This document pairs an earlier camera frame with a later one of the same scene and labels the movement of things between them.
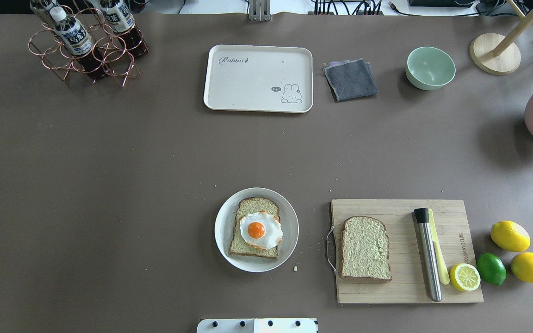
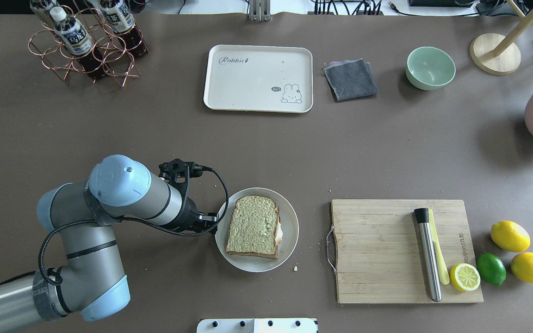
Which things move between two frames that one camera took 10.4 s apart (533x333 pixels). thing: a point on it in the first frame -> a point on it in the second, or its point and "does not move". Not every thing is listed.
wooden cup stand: (497, 54) does not move
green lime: (491, 268) does not move
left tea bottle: (39, 7) does not move
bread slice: (365, 249) -> (253, 227)
